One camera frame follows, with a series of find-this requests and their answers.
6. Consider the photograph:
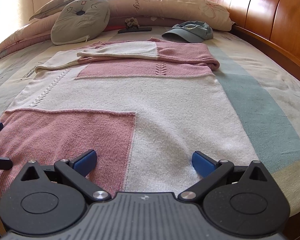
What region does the folded pink quilt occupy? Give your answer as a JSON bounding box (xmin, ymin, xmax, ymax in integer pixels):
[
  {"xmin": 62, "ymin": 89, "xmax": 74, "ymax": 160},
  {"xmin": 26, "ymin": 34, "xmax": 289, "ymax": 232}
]
[{"xmin": 0, "ymin": 0, "xmax": 234, "ymax": 61}]

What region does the grey cat face cushion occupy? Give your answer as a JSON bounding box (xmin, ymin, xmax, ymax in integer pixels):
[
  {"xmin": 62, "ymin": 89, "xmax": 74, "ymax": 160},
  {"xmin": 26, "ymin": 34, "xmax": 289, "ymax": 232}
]
[{"xmin": 51, "ymin": 0, "xmax": 110, "ymax": 46}]

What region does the grey patterned pillow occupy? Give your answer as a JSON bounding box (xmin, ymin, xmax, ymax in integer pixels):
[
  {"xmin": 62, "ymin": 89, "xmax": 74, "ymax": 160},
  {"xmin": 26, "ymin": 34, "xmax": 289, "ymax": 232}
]
[{"xmin": 29, "ymin": 0, "xmax": 117, "ymax": 22}]

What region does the pink and white knit sweater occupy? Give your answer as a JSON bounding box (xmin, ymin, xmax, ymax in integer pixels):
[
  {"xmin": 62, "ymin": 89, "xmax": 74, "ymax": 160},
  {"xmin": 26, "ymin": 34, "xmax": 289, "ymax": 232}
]
[{"xmin": 0, "ymin": 37, "xmax": 259, "ymax": 201}]

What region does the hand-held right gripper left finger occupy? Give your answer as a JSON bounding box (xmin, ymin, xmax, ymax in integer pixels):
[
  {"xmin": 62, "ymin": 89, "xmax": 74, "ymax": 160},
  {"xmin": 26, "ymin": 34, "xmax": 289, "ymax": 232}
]
[{"xmin": 20, "ymin": 149, "xmax": 112, "ymax": 203}]

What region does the wooden headboard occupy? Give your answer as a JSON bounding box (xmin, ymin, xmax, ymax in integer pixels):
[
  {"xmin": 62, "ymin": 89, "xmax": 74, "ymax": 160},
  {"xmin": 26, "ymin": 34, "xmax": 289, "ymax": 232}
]
[{"xmin": 205, "ymin": 0, "xmax": 300, "ymax": 81}]

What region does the blue cap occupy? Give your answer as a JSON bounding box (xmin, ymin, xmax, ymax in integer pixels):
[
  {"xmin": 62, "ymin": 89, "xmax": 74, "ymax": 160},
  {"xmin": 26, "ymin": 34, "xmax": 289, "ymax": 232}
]
[{"xmin": 161, "ymin": 21, "xmax": 214, "ymax": 43}]

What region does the fabric flower clip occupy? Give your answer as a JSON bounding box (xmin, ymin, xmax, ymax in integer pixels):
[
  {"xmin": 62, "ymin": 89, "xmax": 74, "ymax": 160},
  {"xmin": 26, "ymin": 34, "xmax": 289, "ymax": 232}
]
[{"xmin": 124, "ymin": 17, "xmax": 140, "ymax": 29}]

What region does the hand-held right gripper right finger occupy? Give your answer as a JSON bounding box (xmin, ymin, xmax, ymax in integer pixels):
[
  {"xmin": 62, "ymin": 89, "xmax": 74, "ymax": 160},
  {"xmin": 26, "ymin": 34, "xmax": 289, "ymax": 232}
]
[{"xmin": 177, "ymin": 151, "xmax": 269, "ymax": 203}]

